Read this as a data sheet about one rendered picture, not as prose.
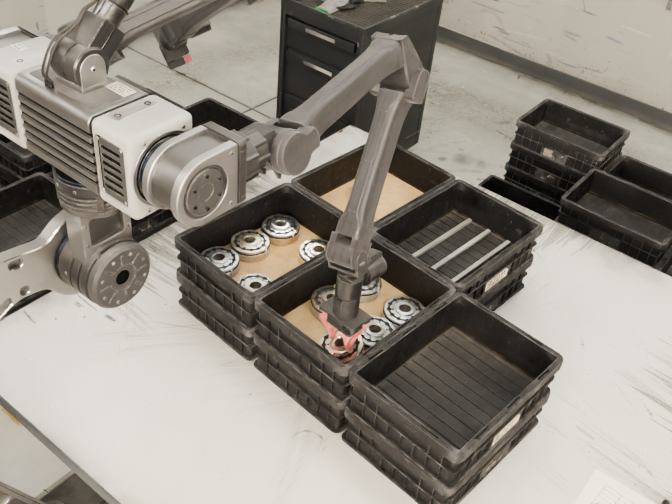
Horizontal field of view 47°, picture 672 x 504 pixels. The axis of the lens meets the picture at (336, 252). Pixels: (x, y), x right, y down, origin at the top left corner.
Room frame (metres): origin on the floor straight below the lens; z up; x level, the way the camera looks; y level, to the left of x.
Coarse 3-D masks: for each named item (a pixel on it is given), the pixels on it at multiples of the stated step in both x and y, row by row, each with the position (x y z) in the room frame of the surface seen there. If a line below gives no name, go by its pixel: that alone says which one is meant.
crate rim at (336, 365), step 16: (400, 256) 1.54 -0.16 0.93; (304, 272) 1.43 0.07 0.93; (272, 288) 1.36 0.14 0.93; (448, 288) 1.44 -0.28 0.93; (256, 304) 1.31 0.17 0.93; (432, 304) 1.37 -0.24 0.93; (272, 320) 1.27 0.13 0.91; (416, 320) 1.31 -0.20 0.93; (304, 336) 1.22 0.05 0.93; (320, 352) 1.18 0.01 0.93; (368, 352) 1.19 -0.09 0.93; (336, 368) 1.14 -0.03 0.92
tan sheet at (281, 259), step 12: (300, 228) 1.74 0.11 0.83; (300, 240) 1.68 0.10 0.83; (276, 252) 1.62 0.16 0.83; (288, 252) 1.63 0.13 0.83; (240, 264) 1.55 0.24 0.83; (252, 264) 1.56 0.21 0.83; (264, 264) 1.57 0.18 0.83; (276, 264) 1.57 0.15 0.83; (288, 264) 1.58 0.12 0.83; (300, 264) 1.58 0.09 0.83; (240, 276) 1.51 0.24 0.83; (276, 276) 1.52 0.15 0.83
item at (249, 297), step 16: (272, 192) 1.75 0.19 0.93; (304, 192) 1.77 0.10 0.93; (240, 208) 1.67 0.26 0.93; (208, 224) 1.58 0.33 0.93; (176, 240) 1.50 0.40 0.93; (192, 256) 1.46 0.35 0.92; (320, 256) 1.50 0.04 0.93; (208, 272) 1.42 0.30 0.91; (224, 272) 1.40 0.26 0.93; (288, 272) 1.43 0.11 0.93; (240, 288) 1.35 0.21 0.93
